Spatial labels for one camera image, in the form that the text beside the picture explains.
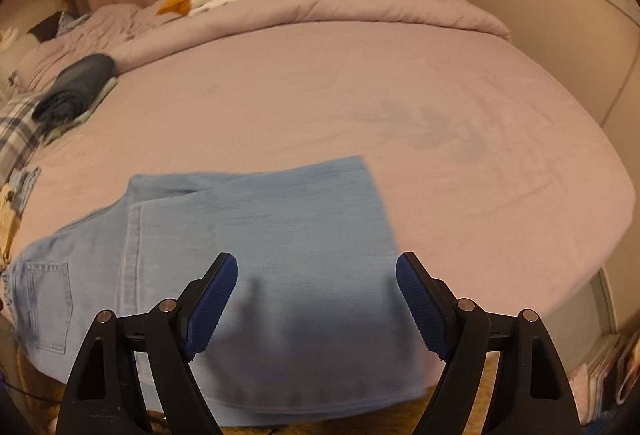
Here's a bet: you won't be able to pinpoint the light blue denim pants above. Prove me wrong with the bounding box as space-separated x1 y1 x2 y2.
4 156 437 426

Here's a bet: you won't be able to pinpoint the cream printed garment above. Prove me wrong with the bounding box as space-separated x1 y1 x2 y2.
0 184 21 273

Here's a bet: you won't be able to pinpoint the folded dark blue jeans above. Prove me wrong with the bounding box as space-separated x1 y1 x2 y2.
32 54 117 126

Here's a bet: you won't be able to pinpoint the plaid pillow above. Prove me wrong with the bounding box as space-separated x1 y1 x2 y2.
0 94 42 186

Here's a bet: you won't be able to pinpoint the lilac fitted bed sheet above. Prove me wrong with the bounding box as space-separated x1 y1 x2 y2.
17 22 634 314

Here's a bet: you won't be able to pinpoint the folded green garment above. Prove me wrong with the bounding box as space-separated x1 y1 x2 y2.
41 77 118 143

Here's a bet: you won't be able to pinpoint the lilac quilted duvet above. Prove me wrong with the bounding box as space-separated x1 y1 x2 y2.
9 0 511 92

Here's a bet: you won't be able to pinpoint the stack of books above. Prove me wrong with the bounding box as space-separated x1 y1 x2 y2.
568 331 639 426

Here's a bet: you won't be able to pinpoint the small light blue garment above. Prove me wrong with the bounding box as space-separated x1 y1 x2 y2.
9 167 41 216

